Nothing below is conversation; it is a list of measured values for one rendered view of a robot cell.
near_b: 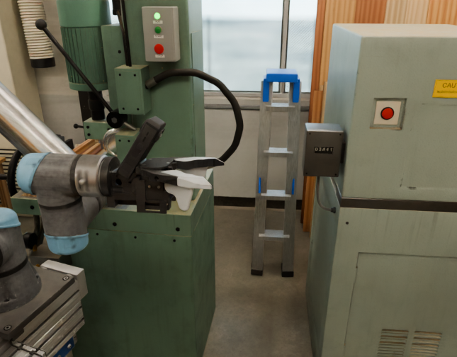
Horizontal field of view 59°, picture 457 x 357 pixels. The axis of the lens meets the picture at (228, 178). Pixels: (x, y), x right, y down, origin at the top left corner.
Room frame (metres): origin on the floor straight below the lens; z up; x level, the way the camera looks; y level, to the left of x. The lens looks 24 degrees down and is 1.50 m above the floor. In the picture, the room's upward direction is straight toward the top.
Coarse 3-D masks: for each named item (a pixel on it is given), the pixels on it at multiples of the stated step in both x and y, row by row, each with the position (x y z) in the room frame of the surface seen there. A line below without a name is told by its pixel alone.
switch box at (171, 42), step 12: (144, 12) 1.33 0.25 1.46; (156, 12) 1.33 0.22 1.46; (168, 12) 1.32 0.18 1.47; (144, 24) 1.34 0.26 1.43; (156, 24) 1.33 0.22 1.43; (168, 24) 1.32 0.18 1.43; (144, 36) 1.34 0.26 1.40; (168, 36) 1.32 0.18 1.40; (168, 48) 1.32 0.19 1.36; (156, 60) 1.33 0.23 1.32; (168, 60) 1.32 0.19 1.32
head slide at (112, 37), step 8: (120, 16) 1.51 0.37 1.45; (112, 24) 1.52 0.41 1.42; (104, 32) 1.46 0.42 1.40; (112, 32) 1.46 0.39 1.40; (120, 32) 1.45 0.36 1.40; (104, 40) 1.46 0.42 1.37; (112, 40) 1.46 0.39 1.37; (120, 40) 1.45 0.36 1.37; (104, 48) 1.46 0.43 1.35; (112, 48) 1.46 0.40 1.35; (120, 48) 1.45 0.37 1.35; (104, 56) 1.46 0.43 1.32; (112, 56) 1.46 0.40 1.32; (120, 56) 1.45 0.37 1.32; (112, 64) 1.46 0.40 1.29; (120, 64) 1.45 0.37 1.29; (112, 72) 1.46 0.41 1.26; (112, 80) 1.46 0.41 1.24; (112, 88) 1.46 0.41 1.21; (112, 96) 1.46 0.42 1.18; (112, 104) 1.46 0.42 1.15; (128, 120) 1.45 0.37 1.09
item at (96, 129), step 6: (90, 120) 1.53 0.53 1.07; (96, 120) 1.53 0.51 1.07; (102, 120) 1.53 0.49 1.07; (84, 126) 1.52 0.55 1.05; (90, 126) 1.51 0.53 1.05; (96, 126) 1.51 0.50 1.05; (102, 126) 1.51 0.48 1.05; (108, 126) 1.50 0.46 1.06; (84, 132) 1.52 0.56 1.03; (90, 132) 1.51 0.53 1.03; (96, 132) 1.51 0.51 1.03; (102, 132) 1.51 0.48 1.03; (90, 138) 1.51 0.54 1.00; (96, 138) 1.51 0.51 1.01; (102, 138) 1.51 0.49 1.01
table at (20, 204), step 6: (18, 192) 1.25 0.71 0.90; (12, 198) 1.21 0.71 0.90; (18, 198) 1.20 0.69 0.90; (24, 198) 1.20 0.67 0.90; (30, 198) 1.20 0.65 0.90; (36, 198) 1.20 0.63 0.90; (12, 204) 1.21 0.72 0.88; (18, 204) 1.20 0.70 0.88; (24, 204) 1.20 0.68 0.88; (30, 204) 1.20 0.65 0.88; (36, 204) 1.19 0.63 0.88; (18, 210) 1.20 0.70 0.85; (24, 210) 1.20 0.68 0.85; (30, 210) 1.20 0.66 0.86; (36, 210) 1.19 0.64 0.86
